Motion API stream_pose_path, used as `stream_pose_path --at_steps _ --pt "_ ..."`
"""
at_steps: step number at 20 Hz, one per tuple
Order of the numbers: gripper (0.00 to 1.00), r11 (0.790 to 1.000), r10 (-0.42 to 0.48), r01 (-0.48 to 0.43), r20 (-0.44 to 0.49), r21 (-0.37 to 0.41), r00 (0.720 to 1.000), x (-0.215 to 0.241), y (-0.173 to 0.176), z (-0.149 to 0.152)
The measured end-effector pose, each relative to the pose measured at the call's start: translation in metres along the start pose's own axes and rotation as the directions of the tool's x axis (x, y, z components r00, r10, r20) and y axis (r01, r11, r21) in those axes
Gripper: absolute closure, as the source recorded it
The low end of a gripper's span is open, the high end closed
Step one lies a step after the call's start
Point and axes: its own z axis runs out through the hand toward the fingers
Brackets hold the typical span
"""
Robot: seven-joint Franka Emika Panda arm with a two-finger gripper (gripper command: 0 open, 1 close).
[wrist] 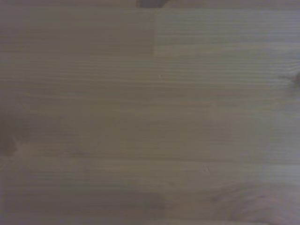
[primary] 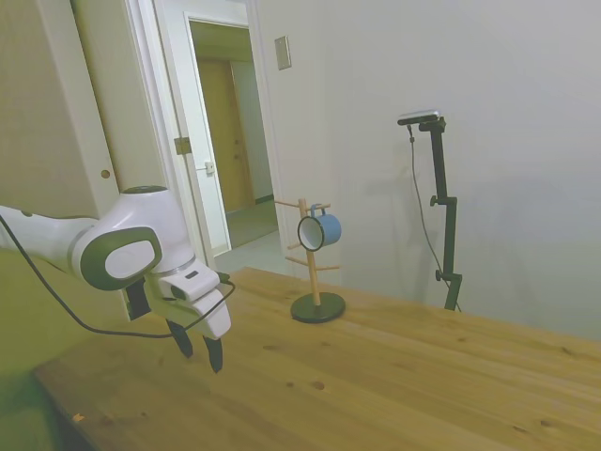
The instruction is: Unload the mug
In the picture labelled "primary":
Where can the white door latch plate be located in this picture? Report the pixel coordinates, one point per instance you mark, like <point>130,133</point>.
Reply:
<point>209,168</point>

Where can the black camera stand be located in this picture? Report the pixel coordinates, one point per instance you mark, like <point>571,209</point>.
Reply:
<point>445,202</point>

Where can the brown hallway door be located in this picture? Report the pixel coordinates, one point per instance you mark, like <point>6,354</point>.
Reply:
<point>225,141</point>

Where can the grey wall switch plate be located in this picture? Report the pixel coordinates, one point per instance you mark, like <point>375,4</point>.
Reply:
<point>282,53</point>

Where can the brass door hinge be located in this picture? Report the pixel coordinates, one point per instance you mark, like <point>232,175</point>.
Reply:
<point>182,146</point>

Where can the blue enamel mug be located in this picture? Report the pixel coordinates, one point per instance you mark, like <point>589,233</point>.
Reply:
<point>326,228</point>

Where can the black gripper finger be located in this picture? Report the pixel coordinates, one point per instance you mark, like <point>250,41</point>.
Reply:
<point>214,354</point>
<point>183,340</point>

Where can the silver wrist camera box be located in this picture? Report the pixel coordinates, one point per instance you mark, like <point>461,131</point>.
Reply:
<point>188,289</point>

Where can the wooden mug tree black base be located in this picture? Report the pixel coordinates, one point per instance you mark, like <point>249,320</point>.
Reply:
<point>318,307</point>

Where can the dark exterior camera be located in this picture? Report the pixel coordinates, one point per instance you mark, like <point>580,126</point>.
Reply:
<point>419,116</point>

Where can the white open door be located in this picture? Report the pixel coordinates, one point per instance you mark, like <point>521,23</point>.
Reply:
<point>195,141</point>

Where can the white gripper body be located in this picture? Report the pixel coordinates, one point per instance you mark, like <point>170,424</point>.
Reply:
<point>213,319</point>

